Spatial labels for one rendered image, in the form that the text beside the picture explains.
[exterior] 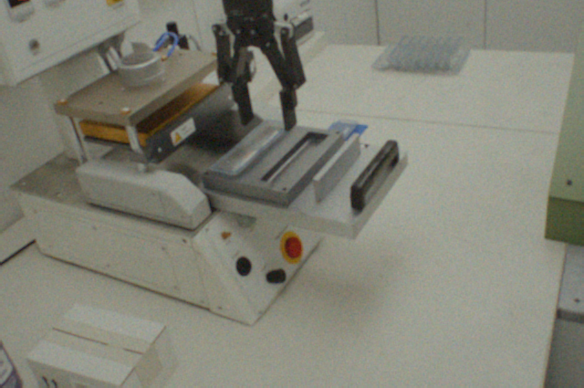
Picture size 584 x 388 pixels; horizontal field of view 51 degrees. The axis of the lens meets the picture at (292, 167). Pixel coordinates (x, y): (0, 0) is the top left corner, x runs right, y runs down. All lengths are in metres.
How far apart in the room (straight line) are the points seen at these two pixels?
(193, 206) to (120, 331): 0.22
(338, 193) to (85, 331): 0.45
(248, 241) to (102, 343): 0.29
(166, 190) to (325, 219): 0.26
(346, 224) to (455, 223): 0.40
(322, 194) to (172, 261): 0.30
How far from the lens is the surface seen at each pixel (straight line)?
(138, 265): 1.17
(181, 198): 1.00
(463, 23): 3.50
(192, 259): 1.05
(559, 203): 1.18
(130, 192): 1.06
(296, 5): 2.05
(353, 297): 1.10
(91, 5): 1.24
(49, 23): 1.18
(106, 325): 1.04
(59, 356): 1.02
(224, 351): 1.05
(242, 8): 0.91
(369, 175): 0.92
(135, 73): 1.11
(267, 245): 1.11
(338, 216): 0.91
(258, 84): 1.84
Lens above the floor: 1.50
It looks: 31 degrees down
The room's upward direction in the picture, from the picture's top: 9 degrees counter-clockwise
